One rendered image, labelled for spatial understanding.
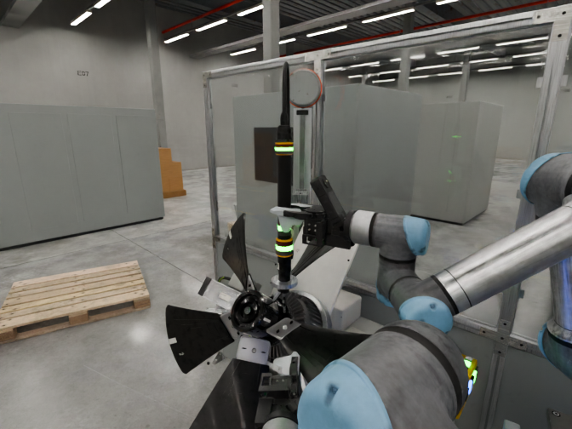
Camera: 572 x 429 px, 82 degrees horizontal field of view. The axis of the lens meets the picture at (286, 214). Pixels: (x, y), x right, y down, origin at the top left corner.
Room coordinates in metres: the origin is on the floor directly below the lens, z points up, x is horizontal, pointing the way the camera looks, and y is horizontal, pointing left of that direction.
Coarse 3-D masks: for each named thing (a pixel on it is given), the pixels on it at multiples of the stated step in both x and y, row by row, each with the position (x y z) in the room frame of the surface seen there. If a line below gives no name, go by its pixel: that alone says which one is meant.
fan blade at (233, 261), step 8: (240, 216) 1.10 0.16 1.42; (240, 224) 1.08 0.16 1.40; (232, 232) 1.11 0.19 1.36; (240, 232) 1.06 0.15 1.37; (232, 240) 1.10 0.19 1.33; (240, 240) 1.04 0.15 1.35; (224, 248) 1.16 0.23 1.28; (232, 248) 1.08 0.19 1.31; (240, 248) 1.02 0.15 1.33; (224, 256) 1.15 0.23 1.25; (232, 256) 1.08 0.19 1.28; (240, 256) 1.01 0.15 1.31; (232, 264) 1.08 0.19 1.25; (240, 264) 1.00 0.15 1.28; (240, 272) 1.01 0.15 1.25; (248, 272) 0.94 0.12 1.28; (240, 280) 1.02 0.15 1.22
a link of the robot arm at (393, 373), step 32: (352, 352) 0.30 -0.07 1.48; (384, 352) 0.29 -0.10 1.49; (416, 352) 0.29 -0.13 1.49; (320, 384) 0.26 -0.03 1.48; (352, 384) 0.25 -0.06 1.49; (384, 384) 0.25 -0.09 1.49; (416, 384) 0.26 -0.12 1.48; (448, 384) 0.28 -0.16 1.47; (320, 416) 0.24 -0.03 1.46; (352, 416) 0.22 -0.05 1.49; (384, 416) 0.22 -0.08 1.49; (416, 416) 0.23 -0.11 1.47; (448, 416) 0.25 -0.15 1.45
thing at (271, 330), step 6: (288, 318) 0.84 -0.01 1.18; (276, 324) 0.81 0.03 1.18; (282, 324) 0.81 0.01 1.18; (288, 324) 0.81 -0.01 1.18; (294, 324) 0.81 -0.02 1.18; (300, 324) 0.81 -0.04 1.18; (270, 330) 0.79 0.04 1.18; (276, 330) 0.79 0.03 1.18; (282, 330) 0.79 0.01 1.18; (288, 330) 0.79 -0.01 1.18; (276, 336) 0.76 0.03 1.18; (282, 336) 0.76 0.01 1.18
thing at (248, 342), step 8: (248, 336) 0.82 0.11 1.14; (240, 344) 0.80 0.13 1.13; (248, 344) 0.80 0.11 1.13; (256, 344) 0.81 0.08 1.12; (264, 344) 0.81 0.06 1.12; (240, 352) 0.78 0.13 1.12; (248, 352) 0.79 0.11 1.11; (256, 352) 0.80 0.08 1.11; (248, 360) 0.78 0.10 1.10; (256, 360) 0.78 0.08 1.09; (264, 360) 0.79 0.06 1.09
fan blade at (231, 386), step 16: (240, 368) 0.76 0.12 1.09; (256, 368) 0.77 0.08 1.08; (224, 384) 0.73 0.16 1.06; (240, 384) 0.73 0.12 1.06; (256, 384) 0.74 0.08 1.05; (208, 400) 0.70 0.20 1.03; (224, 400) 0.70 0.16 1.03; (240, 400) 0.71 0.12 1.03; (256, 400) 0.71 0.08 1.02; (208, 416) 0.68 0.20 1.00; (224, 416) 0.68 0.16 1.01; (240, 416) 0.68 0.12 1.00
